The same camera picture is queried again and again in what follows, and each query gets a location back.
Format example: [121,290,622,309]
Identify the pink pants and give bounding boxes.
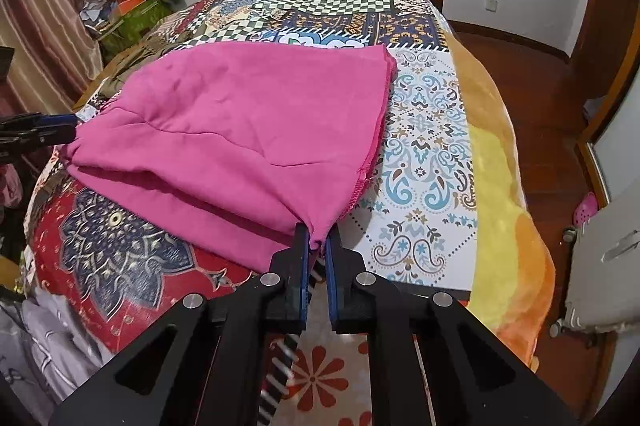
[61,42,397,271]

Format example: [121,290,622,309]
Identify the striped red curtain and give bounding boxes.
[1,0,102,113]

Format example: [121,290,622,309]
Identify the patchwork patterned bedspread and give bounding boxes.
[28,0,477,425]

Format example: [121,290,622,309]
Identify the green storage box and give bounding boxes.
[98,0,171,61]

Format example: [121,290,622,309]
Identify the olive green pants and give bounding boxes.
[99,38,180,98]

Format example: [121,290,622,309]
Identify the grey crumpled cloth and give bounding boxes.
[1,289,114,425]

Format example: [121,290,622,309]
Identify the white suitcase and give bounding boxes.
[549,183,639,337]

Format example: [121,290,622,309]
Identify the pink croc shoe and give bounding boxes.
[573,191,599,228]

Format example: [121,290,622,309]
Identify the brown wooden door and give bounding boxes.
[569,0,640,108]

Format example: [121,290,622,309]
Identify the white wall socket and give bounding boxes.
[485,0,498,12]

